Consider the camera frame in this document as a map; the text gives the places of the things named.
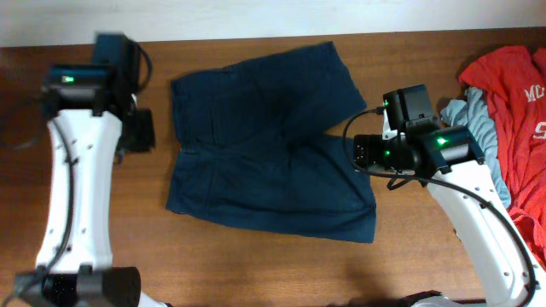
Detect red printed shirt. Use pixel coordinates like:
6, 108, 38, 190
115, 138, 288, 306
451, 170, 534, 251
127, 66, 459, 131
458, 46, 545, 266

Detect light blue shirt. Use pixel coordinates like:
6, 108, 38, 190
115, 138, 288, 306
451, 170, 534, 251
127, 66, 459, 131
440, 87, 512, 209

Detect navy blue shorts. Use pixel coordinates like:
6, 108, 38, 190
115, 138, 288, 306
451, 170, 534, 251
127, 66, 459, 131
166, 42, 376, 243

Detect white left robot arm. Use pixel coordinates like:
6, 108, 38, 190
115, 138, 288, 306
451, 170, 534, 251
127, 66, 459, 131
10, 33, 155, 307

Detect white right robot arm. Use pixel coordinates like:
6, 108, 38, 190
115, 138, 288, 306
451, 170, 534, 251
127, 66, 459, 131
350, 126, 545, 306

